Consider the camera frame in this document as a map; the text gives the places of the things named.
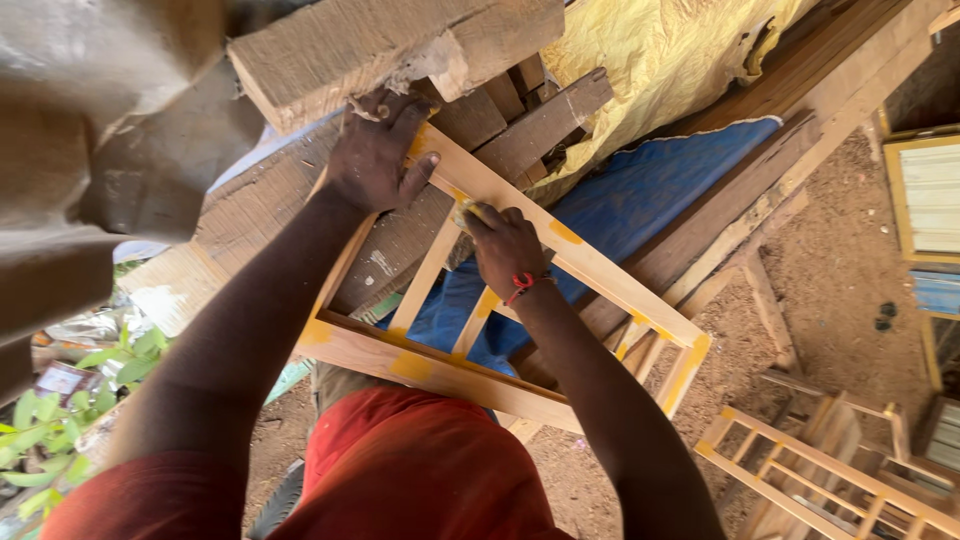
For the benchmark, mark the yellow plastic tarp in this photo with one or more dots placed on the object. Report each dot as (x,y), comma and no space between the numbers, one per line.
(660,60)

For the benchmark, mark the worn flat plywood board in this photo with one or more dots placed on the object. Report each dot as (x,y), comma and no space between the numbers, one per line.
(255,210)

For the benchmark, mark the yellow sandpaper piece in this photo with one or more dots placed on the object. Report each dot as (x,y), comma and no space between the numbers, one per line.
(466,211)

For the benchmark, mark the thick rough timber beam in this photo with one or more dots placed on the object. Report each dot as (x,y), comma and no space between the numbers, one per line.
(360,45)

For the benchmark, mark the person's right fingers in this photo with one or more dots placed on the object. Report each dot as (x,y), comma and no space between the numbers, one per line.
(495,217)

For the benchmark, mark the blue plastic tarp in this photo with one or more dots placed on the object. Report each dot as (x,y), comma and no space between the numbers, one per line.
(637,195)

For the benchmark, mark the light wooden slatted frame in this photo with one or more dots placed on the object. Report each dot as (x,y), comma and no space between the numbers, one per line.
(480,180)

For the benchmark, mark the labelled tin can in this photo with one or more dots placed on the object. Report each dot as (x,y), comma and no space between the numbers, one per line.
(64,379)

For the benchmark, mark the small black objects on ground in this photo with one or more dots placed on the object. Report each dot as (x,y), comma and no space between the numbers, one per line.
(886,315)

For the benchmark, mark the blue panel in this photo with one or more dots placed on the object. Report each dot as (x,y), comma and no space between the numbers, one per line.
(937,292)

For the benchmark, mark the green leafy plant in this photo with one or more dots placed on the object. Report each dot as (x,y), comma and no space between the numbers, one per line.
(52,435)

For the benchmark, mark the red shirt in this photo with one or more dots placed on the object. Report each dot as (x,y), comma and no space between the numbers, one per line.
(420,472)

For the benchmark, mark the unfinished wooden ladder-like frame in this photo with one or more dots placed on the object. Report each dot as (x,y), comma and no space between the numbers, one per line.
(795,469)

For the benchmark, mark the long wooden bench frame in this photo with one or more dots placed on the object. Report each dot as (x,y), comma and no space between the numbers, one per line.
(787,127)

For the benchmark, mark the stack of dark wooden planks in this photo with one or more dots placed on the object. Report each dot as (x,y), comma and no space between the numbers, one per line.
(540,127)

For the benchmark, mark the person's right hand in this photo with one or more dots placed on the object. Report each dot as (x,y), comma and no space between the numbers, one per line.
(506,251)

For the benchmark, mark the person's left hand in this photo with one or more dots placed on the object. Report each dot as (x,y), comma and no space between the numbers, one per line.
(367,161)

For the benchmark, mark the black rubber tyre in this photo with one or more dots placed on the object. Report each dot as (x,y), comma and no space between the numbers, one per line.
(277,502)

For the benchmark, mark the yellow-framed louvre window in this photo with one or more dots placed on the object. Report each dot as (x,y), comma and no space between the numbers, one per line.
(926,199)

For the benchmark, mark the heap of unfinished wooden frames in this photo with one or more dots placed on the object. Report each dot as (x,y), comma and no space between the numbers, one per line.
(862,435)

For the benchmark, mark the grey-brown canvas sheet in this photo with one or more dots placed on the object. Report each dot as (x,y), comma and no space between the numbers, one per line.
(90,150)

